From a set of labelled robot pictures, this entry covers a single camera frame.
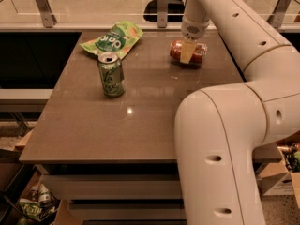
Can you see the green chip bag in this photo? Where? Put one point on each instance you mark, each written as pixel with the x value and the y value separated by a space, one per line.
pixel 120 40

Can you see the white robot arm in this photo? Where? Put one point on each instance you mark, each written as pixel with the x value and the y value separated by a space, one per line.
pixel 217 128

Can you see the right metal railing bracket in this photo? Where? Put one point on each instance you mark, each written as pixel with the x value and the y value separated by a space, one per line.
pixel 277 16

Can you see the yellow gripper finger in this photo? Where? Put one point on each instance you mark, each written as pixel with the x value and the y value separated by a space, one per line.
pixel 187 50

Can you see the black office chair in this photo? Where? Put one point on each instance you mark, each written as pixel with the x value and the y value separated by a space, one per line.
pixel 175 11

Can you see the metal railing bracket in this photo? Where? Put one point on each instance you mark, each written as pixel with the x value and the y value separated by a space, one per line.
pixel 47 17
pixel 277 16
pixel 162 13

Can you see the lower cabinet drawer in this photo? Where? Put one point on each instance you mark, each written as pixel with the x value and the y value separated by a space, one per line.
pixel 128 211

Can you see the green LaCroix can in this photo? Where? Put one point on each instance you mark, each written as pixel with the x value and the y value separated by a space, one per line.
pixel 111 74

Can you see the cans in left bin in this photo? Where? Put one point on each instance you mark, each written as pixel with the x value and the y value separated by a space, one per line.
pixel 41 194

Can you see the left metal railing bracket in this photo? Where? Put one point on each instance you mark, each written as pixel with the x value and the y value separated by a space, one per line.
pixel 47 17

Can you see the glass railing panel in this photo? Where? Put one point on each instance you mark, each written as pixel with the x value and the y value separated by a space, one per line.
pixel 93 0

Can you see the cardboard box with items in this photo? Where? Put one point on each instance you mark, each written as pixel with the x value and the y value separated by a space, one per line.
pixel 283 178

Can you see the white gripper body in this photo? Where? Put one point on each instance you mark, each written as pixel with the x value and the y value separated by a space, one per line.
pixel 192 30

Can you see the cabinet drawer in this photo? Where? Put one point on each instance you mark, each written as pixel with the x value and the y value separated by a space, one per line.
pixel 113 187
pixel 128 211

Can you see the middle metal railing bracket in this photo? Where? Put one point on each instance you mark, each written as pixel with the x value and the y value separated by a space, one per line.
pixel 162 13

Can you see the red coke can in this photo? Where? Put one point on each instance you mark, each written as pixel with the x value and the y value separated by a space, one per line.
pixel 197 57

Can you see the upper cabinet drawer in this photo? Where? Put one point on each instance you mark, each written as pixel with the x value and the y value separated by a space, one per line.
pixel 113 187

